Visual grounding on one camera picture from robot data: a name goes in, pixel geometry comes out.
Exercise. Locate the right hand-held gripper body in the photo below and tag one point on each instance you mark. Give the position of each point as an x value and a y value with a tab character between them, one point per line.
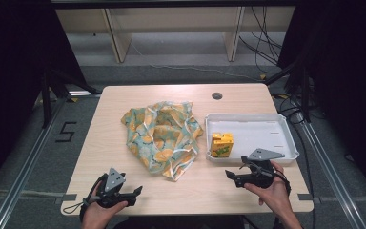
260	175

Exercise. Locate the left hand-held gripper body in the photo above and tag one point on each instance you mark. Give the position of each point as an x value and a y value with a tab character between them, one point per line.
112	194

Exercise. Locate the yellow juice carton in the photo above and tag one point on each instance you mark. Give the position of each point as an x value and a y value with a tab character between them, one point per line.
222	146

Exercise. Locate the white plastic tray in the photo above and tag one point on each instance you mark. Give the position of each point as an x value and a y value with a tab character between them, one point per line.
254	133

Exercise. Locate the orange print fabric bag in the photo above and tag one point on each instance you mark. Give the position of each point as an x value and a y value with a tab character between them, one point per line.
162	136

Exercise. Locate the person's right hand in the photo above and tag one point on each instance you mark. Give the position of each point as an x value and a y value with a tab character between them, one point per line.
274	194

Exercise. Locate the person's left hand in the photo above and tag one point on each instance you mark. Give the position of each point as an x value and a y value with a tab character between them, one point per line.
98	216

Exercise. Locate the black metal stand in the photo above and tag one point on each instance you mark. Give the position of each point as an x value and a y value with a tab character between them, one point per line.
46	101
305	95

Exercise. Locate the black curtain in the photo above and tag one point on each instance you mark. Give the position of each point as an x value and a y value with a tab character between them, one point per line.
349	79
12	79

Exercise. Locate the beige wooden shelf unit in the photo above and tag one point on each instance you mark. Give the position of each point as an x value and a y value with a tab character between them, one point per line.
120	38

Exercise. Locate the aluminium floor rail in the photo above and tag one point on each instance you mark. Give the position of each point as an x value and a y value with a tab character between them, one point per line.
25	171
330	171

